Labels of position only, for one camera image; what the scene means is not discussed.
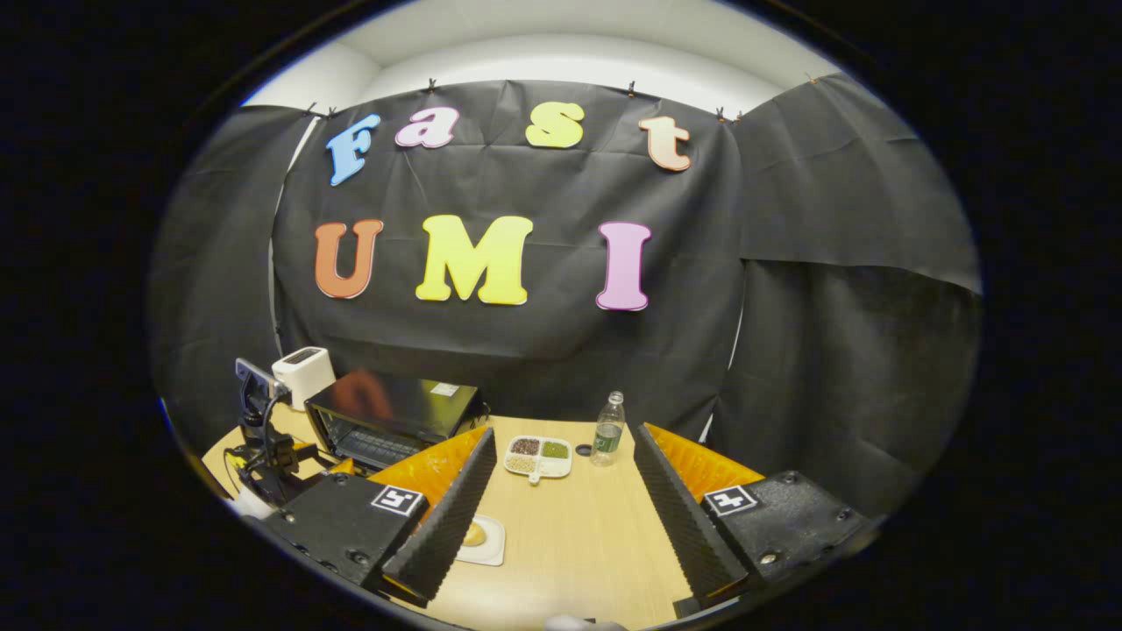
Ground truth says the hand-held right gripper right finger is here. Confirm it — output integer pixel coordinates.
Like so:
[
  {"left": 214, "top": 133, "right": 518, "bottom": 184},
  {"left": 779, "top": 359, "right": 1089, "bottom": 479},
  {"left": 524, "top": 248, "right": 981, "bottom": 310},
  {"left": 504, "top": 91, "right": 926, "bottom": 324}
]
[{"left": 633, "top": 423, "right": 877, "bottom": 614}]

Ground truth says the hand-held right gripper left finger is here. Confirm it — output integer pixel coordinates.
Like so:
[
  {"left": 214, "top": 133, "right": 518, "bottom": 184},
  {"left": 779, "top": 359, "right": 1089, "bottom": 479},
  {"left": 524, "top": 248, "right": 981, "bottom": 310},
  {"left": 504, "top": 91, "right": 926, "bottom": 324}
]
[{"left": 263, "top": 427, "right": 499, "bottom": 607}]

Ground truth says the black electric oven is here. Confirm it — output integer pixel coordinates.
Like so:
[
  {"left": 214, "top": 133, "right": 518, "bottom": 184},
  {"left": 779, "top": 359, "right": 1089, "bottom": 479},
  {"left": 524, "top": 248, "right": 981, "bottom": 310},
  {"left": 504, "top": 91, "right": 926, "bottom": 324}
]
[{"left": 304, "top": 370, "right": 490, "bottom": 479}]

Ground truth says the white rectangular plate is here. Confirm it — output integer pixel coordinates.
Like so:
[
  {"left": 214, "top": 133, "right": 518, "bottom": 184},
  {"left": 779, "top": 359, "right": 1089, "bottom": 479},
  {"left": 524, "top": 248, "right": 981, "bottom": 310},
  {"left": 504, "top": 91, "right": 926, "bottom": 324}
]
[{"left": 454, "top": 514, "right": 507, "bottom": 567}]

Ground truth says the white toaster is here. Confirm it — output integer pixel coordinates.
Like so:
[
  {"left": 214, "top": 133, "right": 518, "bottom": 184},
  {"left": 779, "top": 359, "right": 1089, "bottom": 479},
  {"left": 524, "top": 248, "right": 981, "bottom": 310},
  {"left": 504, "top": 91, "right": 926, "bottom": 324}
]
[{"left": 272, "top": 347, "right": 337, "bottom": 413}]

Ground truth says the white divided plate with grains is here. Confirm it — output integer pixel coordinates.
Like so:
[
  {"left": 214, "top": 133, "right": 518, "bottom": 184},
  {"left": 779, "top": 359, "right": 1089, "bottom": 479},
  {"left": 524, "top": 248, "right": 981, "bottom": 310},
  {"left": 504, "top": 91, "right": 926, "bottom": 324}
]
[{"left": 504, "top": 436, "right": 572, "bottom": 485}]

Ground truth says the clear plastic water bottle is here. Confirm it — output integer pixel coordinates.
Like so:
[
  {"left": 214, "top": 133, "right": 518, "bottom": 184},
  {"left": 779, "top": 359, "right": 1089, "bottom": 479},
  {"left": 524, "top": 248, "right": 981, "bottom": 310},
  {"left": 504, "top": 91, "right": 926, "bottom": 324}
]
[{"left": 591, "top": 391, "right": 626, "bottom": 467}]

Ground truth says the black backdrop cloth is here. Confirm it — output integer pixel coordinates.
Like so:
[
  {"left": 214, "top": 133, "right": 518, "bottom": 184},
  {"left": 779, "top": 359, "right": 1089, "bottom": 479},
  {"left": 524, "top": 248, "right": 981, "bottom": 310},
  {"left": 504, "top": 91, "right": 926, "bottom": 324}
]
[{"left": 147, "top": 72, "right": 983, "bottom": 518}]

